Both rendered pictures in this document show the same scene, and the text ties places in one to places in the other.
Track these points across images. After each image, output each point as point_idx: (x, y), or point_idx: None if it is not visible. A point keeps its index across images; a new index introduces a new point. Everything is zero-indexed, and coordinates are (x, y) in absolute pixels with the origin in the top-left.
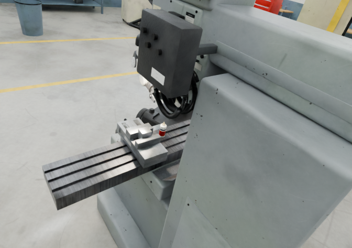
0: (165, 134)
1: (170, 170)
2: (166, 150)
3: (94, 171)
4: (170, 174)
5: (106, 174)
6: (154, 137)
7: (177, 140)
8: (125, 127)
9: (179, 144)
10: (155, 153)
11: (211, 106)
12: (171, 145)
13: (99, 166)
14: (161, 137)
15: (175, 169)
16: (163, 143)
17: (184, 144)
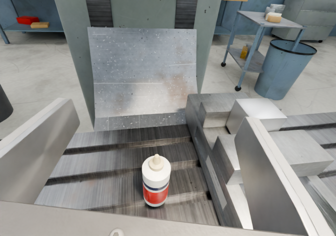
0: (136, 196)
1: (173, 123)
2: (191, 95)
3: (335, 131)
4: (179, 114)
5: (308, 121)
6: (223, 103)
7: (115, 158)
8: (335, 215)
9: (122, 142)
10: (219, 96)
11: None
12: (147, 147)
13: (332, 139)
14: (201, 101)
15: (163, 119)
16: (168, 159)
17: (112, 137)
